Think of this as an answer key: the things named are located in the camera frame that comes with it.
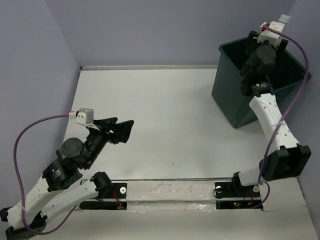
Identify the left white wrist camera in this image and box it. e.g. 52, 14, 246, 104
75, 108, 96, 129

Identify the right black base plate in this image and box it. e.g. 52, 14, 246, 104
212, 181, 262, 210

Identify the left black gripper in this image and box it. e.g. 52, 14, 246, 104
84, 116, 136, 169

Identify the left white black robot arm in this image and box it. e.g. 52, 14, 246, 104
0, 117, 134, 240

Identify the dark green plastic bin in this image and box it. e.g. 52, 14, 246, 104
211, 36, 306, 129

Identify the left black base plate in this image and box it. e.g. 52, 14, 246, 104
78, 181, 128, 211

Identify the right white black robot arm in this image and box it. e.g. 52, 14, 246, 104
230, 29, 311, 196

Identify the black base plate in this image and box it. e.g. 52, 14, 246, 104
78, 181, 128, 211
212, 181, 262, 210

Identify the clear crushed bottle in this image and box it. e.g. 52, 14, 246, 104
278, 14, 291, 24

